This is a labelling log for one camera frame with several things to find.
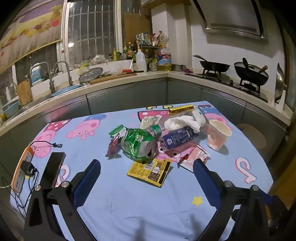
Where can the green plastic wrapper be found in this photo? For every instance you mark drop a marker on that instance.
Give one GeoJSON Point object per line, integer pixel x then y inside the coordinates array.
{"type": "Point", "coordinates": [116, 131]}

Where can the large cooking oil bottle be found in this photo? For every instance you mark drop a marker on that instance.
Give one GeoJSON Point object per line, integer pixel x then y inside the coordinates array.
{"type": "Point", "coordinates": [164, 61]}

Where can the clear plastic wrapper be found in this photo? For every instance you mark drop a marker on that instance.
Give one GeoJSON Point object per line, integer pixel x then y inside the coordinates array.
{"type": "Point", "coordinates": [148, 121]}

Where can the fruit wall poster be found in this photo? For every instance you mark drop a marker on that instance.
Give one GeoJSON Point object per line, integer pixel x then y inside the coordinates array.
{"type": "Point", "coordinates": [34, 25]}

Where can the brown cardboard sheet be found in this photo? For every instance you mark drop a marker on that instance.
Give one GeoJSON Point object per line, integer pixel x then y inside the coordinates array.
{"type": "Point", "coordinates": [136, 25]}

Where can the pile of food packets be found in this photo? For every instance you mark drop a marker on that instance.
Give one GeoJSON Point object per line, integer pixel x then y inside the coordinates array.
{"type": "Point", "coordinates": [150, 38]}

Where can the pink paper cup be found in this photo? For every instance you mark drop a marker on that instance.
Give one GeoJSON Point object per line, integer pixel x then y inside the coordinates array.
{"type": "Point", "coordinates": [216, 139]}

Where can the small wooden cutting board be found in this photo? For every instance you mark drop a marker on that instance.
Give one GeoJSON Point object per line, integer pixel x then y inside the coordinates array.
{"type": "Point", "coordinates": [25, 92]}

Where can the long wooden cutting board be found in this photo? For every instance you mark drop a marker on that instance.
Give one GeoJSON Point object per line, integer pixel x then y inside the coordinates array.
{"type": "Point", "coordinates": [108, 78]}

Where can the yellow snack packet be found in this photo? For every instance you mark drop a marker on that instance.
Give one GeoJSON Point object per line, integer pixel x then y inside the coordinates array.
{"type": "Point", "coordinates": [143, 170]}

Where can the black charger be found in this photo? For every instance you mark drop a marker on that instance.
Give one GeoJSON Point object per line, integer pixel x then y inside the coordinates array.
{"type": "Point", "coordinates": [26, 168]}

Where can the kitchen counter with grey cabinets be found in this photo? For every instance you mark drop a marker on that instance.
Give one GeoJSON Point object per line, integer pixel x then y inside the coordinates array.
{"type": "Point", "coordinates": [127, 97]}

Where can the round tan trash bin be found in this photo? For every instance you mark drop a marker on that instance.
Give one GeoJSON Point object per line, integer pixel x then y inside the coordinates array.
{"type": "Point", "coordinates": [252, 136]}

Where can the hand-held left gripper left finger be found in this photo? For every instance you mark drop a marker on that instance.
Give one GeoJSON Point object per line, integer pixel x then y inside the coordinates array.
{"type": "Point", "coordinates": [86, 183]}

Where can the blue basin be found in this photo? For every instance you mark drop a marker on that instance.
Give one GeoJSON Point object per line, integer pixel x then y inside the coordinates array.
{"type": "Point", "coordinates": [10, 109]}

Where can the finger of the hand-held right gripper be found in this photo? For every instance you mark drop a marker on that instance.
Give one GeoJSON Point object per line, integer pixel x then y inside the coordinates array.
{"type": "Point", "coordinates": [278, 213]}

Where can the glass wok lid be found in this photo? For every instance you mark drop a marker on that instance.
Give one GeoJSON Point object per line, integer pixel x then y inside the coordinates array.
{"type": "Point", "coordinates": [245, 62]}

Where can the white holder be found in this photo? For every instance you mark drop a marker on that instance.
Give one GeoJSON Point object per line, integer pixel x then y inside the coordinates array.
{"type": "Point", "coordinates": [281, 102]}

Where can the purple cloth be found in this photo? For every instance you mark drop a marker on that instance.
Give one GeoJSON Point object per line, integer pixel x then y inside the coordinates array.
{"type": "Point", "coordinates": [187, 69]}

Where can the blue tray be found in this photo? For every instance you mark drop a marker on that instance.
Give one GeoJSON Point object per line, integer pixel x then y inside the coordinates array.
{"type": "Point", "coordinates": [67, 90]}

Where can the white plastic tray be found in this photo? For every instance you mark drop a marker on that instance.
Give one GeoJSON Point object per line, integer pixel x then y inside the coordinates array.
{"type": "Point", "coordinates": [120, 66]}

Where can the crushed green can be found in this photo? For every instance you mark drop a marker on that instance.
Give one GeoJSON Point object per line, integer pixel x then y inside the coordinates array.
{"type": "Point", "coordinates": [136, 143]}

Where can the steel range hood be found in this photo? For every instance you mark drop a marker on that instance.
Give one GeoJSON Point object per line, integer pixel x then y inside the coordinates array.
{"type": "Point", "coordinates": [231, 16]}

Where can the white plastic container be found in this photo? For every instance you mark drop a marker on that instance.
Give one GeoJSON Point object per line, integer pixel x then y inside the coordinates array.
{"type": "Point", "coordinates": [198, 115]}

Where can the orange and white power strip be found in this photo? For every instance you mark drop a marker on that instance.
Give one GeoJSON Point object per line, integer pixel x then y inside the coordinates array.
{"type": "Point", "coordinates": [19, 178]}

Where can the cartoon pig printed cloth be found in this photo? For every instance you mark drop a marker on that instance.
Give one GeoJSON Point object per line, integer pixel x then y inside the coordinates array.
{"type": "Point", "coordinates": [115, 208]}

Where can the white plastic bag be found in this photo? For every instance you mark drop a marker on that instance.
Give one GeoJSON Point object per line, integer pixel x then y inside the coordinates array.
{"type": "Point", "coordinates": [99, 59]}

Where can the long yellow box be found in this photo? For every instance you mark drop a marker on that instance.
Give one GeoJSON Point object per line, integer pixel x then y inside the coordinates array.
{"type": "Point", "coordinates": [180, 109]}

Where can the round glass pot lid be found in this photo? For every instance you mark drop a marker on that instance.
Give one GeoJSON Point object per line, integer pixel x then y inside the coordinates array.
{"type": "Point", "coordinates": [90, 74]}

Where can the window with grille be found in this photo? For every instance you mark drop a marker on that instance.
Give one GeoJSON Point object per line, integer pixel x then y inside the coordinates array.
{"type": "Point", "coordinates": [92, 27]}

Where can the blue and white detergent container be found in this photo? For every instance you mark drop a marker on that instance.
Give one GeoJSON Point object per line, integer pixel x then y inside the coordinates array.
{"type": "Point", "coordinates": [36, 74]}

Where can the dark red wrapper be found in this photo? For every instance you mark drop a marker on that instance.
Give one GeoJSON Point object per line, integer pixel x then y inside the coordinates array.
{"type": "Point", "coordinates": [113, 146]}

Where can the pink wrapper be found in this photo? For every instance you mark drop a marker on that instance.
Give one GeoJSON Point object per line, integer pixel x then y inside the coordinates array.
{"type": "Point", "coordinates": [194, 156]}

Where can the black frying pan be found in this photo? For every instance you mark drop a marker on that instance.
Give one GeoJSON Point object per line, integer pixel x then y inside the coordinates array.
{"type": "Point", "coordinates": [215, 66]}

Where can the steel bowl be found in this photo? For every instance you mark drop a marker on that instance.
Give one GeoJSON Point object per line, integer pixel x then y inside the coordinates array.
{"type": "Point", "coordinates": [178, 67]}

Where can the black smartphone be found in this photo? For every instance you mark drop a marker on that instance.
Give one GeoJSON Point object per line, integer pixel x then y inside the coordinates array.
{"type": "Point", "coordinates": [53, 166]}

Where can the black gas stove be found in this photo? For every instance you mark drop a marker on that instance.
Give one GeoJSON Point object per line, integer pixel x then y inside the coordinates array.
{"type": "Point", "coordinates": [219, 77]}

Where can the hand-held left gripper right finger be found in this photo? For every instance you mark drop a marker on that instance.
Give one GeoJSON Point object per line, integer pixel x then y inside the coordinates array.
{"type": "Point", "coordinates": [205, 178]}

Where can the white plastic jug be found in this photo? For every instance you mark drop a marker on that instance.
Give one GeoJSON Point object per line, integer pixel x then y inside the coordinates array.
{"type": "Point", "coordinates": [141, 62]}

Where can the white tissue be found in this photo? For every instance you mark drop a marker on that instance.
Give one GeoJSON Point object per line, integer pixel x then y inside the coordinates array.
{"type": "Point", "coordinates": [178, 122]}

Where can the kitchen knife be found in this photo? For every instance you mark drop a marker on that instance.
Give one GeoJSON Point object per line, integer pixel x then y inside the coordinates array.
{"type": "Point", "coordinates": [129, 74]}

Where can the row of sauce bottles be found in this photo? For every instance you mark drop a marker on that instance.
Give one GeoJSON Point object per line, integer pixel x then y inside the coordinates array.
{"type": "Point", "coordinates": [126, 52]}

